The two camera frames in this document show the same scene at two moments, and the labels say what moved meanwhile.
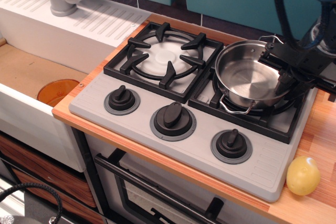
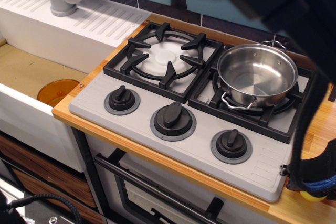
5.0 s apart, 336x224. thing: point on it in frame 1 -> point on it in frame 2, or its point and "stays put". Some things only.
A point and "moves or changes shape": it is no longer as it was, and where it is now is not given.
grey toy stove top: x=213 y=145 stays put
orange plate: x=52 y=92 stays put
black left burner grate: x=168 y=61 stays put
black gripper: x=308 y=66 -> x=316 y=174
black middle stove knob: x=172 y=123 stays put
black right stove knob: x=231 y=147 stays put
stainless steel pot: x=243 y=80 moves or changes shape
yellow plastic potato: x=303 y=175 moves or changes shape
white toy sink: x=37 y=47 stays put
